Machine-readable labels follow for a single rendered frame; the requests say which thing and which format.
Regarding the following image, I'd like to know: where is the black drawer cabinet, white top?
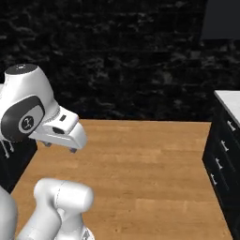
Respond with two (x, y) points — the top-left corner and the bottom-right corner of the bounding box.
(202, 90), (240, 240)

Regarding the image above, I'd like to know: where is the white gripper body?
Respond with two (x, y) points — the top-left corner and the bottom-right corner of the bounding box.
(28, 120), (88, 150)

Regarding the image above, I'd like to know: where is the dark wall cabinet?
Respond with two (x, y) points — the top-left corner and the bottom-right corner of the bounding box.
(201, 0), (240, 40)

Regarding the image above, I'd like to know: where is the silver drawer handle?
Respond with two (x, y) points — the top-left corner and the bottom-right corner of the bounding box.
(215, 157), (224, 171)
(209, 172), (218, 186)
(220, 140), (230, 153)
(227, 120), (237, 132)

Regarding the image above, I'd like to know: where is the black base cabinet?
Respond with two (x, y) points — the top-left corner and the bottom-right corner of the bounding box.
(0, 137), (38, 194)

